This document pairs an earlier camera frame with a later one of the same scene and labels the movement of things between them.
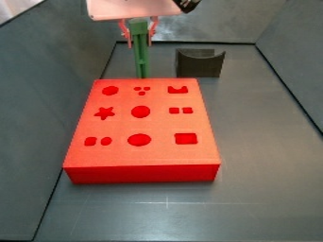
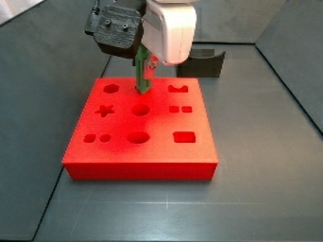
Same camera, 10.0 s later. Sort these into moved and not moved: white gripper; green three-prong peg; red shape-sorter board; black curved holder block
Moved: white gripper; green three-prong peg
Not moved: red shape-sorter board; black curved holder block
